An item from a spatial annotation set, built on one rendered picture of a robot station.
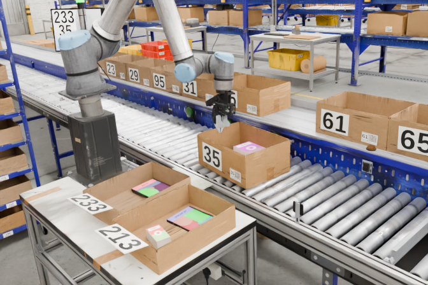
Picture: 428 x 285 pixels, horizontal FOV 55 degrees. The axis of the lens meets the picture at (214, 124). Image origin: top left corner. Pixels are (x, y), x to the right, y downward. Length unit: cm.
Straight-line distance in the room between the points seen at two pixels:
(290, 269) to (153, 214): 120
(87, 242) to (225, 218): 54
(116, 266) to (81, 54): 97
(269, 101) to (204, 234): 120
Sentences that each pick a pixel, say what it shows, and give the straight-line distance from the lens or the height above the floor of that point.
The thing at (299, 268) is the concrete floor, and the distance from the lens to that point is 269.
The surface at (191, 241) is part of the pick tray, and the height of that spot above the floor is 81.
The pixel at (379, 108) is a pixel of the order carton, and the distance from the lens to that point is 235.
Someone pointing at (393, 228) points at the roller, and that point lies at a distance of 175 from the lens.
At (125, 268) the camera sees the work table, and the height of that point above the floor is 75.
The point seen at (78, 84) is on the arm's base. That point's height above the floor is 125.
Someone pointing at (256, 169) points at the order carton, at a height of 83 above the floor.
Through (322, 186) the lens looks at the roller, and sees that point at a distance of 200.
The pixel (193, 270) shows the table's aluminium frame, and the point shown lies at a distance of 156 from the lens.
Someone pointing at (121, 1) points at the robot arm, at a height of 160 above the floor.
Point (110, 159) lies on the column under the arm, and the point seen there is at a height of 84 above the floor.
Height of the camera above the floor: 166
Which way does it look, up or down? 19 degrees down
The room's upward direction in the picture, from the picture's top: 3 degrees counter-clockwise
